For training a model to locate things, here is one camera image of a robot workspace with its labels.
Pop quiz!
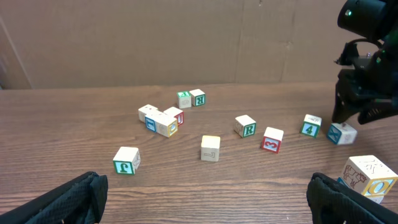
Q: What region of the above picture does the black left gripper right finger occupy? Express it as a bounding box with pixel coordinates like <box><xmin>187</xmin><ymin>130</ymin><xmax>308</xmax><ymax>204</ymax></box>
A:
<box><xmin>307</xmin><ymin>172</ymin><xmax>397</xmax><ymax>224</ymax></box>

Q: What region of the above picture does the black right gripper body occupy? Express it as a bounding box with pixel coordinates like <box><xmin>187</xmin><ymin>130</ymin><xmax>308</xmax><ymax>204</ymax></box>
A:
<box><xmin>336</xmin><ymin>42</ymin><xmax>397</xmax><ymax>108</ymax></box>

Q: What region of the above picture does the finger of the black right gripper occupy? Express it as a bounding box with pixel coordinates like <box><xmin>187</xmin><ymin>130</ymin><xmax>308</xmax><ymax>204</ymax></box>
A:
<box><xmin>331</xmin><ymin>91</ymin><xmax>358</xmax><ymax>123</ymax></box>
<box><xmin>358</xmin><ymin>101</ymin><xmax>397</xmax><ymax>124</ymax></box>

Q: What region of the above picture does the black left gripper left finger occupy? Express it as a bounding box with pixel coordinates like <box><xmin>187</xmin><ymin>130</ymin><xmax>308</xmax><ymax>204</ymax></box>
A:
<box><xmin>1</xmin><ymin>171</ymin><xmax>108</xmax><ymax>224</ymax></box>

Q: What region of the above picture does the wooden block blue X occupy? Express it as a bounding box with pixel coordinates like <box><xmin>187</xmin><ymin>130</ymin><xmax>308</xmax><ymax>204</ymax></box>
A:
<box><xmin>326</xmin><ymin>123</ymin><xmax>358</xmax><ymax>145</ymax></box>

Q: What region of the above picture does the wooden block yellow red drawing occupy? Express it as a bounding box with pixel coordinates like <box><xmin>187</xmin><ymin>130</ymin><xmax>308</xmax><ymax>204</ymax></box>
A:
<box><xmin>340</xmin><ymin>155</ymin><xmax>397</xmax><ymax>197</ymax></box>

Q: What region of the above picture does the wooden block red 3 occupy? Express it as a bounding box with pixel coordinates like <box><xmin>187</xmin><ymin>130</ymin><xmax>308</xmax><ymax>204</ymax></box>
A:
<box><xmin>261</xmin><ymin>127</ymin><xmax>284</xmax><ymax>153</ymax></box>

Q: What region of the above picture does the wooden block elephant drawing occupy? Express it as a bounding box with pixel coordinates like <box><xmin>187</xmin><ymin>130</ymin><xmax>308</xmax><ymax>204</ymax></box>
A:
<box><xmin>234</xmin><ymin>114</ymin><xmax>257</xmax><ymax>138</ymax></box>

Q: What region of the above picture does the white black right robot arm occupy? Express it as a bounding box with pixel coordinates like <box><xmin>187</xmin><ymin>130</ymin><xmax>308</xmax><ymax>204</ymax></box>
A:
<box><xmin>331</xmin><ymin>0</ymin><xmax>397</xmax><ymax>124</ymax></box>

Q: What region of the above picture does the wooden block green J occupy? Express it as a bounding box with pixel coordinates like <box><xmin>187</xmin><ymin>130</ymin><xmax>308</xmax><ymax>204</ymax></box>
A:
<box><xmin>113</xmin><ymin>146</ymin><xmax>141</xmax><ymax>175</ymax></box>

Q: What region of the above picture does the wooden block blue T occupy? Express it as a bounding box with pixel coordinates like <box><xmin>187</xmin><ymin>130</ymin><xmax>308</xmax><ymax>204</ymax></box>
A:
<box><xmin>144</xmin><ymin>111</ymin><xmax>166</xmax><ymax>133</ymax></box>

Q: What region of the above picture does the wooden block far left cluster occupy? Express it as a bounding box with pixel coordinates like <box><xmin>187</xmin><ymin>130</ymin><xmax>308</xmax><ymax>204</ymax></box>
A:
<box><xmin>138</xmin><ymin>104</ymin><xmax>159</xmax><ymax>123</ymax></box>

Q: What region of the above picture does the wooden block red U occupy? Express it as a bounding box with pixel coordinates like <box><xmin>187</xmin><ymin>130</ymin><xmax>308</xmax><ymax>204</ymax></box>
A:
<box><xmin>164</xmin><ymin>106</ymin><xmax>184</xmax><ymax>126</ymax></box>

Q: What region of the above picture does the yellow-top wooden block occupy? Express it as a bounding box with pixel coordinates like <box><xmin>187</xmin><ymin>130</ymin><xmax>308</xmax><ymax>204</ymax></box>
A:
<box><xmin>201</xmin><ymin>135</ymin><xmax>221</xmax><ymax>162</ymax></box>

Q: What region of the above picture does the green-top wooden block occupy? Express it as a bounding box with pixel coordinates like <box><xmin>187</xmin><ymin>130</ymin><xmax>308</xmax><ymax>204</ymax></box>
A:
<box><xmin>177</xmin><ymin>91</ymin><xmax>192</xmax><ymax>109</ymax></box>

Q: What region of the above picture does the wooden block green R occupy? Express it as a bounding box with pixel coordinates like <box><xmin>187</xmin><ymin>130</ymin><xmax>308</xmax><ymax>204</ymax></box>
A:
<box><xmin>189</xmin><ymin>89</ymin><xmax>206</xmax><ymax>106</ymax></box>

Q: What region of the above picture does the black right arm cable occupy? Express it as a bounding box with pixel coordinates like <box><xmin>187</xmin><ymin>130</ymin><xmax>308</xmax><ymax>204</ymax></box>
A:
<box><xmin>348</xmin><ymin>37</ymin><xmax>383</xmax><ymax>49</ymax></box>

